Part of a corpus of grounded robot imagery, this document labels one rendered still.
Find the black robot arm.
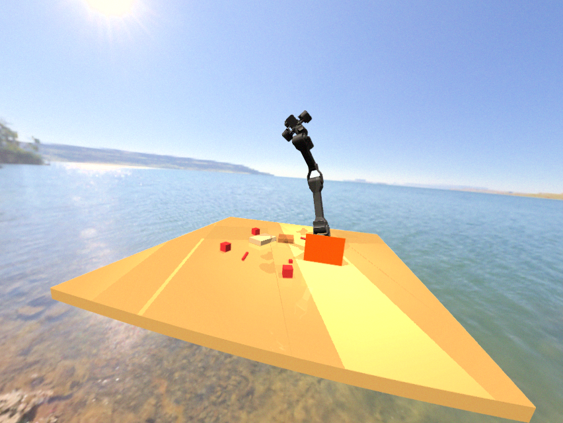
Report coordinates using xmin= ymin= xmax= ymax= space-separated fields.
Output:
xmin=284 ymin=115 xmax=331 ymax=237

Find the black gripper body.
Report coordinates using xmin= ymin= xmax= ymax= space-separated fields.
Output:
xmin=282 ymin=110 xmax=312 ymax=142

